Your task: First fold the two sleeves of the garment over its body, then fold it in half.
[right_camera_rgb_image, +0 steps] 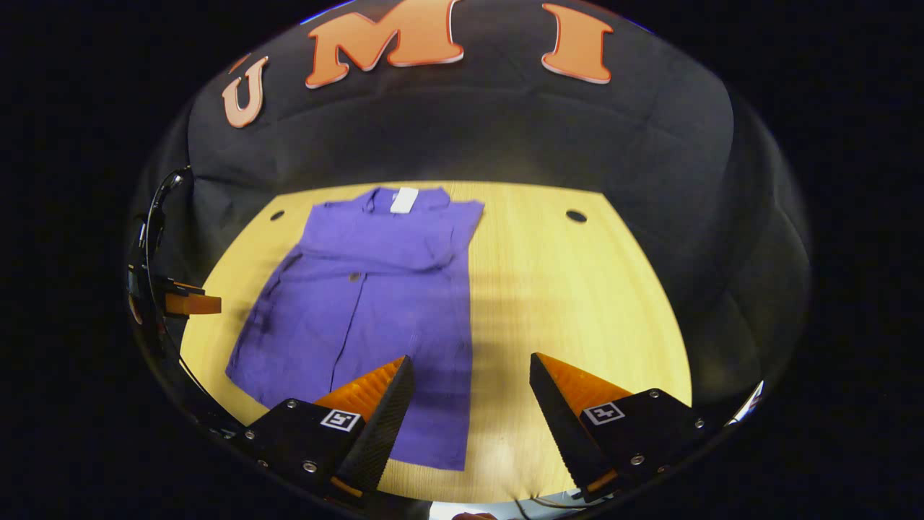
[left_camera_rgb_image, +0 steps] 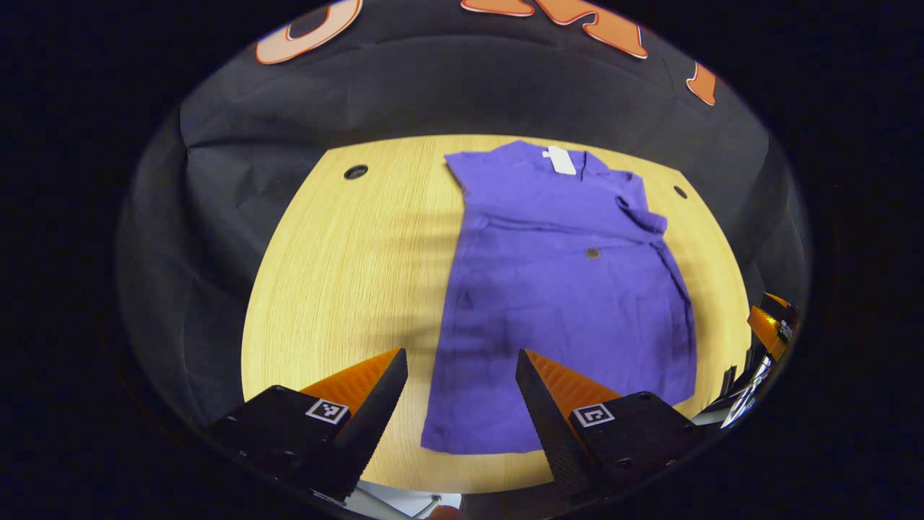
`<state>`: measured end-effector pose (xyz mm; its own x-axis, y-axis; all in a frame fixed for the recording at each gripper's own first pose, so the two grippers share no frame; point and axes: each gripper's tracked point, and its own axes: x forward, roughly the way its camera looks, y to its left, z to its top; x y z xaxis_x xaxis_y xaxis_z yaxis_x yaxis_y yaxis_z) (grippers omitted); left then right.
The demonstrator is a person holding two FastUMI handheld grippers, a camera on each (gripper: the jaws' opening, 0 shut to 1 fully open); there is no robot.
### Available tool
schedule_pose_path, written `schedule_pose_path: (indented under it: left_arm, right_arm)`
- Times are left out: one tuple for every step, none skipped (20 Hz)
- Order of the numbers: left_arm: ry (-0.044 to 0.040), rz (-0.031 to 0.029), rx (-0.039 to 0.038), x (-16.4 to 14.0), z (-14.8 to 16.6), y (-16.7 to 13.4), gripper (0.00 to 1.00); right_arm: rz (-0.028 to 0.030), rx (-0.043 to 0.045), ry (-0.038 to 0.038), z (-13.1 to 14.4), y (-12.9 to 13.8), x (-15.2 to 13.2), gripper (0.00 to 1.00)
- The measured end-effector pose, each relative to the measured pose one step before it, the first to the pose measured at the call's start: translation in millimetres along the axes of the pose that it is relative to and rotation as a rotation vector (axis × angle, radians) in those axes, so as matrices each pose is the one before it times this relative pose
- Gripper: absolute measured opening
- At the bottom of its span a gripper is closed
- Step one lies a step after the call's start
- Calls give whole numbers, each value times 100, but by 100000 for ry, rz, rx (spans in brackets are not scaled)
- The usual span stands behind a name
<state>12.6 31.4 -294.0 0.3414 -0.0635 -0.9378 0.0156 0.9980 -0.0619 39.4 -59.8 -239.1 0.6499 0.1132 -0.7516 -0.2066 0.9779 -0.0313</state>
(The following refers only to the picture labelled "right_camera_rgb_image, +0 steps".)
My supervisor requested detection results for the white panel edge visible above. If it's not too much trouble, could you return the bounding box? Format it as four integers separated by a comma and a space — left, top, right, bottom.
725, 381, 764, 427

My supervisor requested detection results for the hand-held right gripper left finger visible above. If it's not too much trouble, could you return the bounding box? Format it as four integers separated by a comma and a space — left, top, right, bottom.
230, 355, 417, 506

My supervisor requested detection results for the black backdrop cloth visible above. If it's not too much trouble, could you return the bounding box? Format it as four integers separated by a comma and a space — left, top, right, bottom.
130, 0, 809, 420

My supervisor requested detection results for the purple shirt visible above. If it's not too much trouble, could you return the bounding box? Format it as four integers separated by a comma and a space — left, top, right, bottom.
225, 186, 486, 472

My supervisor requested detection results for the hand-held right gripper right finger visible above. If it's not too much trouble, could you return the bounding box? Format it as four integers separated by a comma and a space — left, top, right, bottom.
529, 352, 723, 504

